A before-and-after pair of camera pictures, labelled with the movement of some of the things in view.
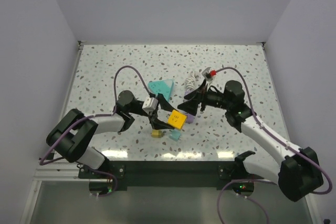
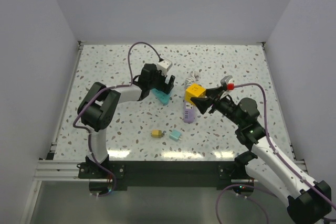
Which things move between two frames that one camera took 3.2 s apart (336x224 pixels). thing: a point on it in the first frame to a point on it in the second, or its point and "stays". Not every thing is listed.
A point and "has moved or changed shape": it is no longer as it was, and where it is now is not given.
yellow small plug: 156,133 stays
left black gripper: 157,124 to 164,87
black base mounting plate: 218,173 stays
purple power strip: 189,116 stays
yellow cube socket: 176,119 has moved or changed shape
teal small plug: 175,135 stays
